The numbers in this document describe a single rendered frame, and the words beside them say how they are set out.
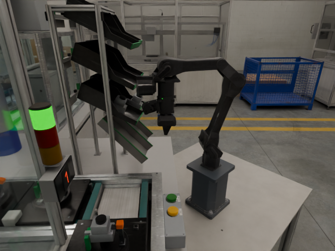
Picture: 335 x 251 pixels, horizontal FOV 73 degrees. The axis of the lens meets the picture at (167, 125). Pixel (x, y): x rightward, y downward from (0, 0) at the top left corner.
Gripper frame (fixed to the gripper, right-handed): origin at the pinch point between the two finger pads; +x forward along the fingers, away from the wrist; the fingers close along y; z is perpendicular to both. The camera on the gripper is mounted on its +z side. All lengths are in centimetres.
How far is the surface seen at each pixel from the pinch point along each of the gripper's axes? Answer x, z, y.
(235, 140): 124, -115, -225
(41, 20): -38, 84, -104
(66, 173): 3.5, 28.5, 23.7
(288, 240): 71, -67, -7
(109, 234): 19.7, 16.8, 30.4
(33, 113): -15.2, 31.9, 26.4
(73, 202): 28.2, 35.5, 7.6
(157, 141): 39, 3, -63
